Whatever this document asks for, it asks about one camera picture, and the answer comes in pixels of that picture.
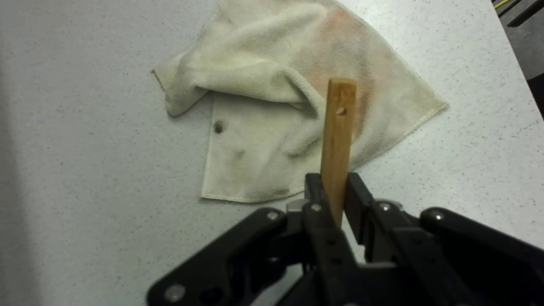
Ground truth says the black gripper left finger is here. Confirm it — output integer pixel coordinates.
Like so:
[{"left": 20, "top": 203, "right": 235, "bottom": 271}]
[{"left": 145, "top": 173, "right": 364, "bottom": 306}]

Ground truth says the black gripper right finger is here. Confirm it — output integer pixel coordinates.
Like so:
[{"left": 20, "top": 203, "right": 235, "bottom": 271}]
[{"left": 345, "top": 173, "right": 544, "bottom": 306}]

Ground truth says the cream stained cloth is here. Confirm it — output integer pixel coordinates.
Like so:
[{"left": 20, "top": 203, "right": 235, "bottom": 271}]
[{"left": 151, "top": 0, "right": 451, "bottom": 205}]

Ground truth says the wooden spatula with yellow head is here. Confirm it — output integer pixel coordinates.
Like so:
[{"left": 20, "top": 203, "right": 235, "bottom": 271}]
[{"left": 320, "top": 77, "right": 360, "bottom": 229}]

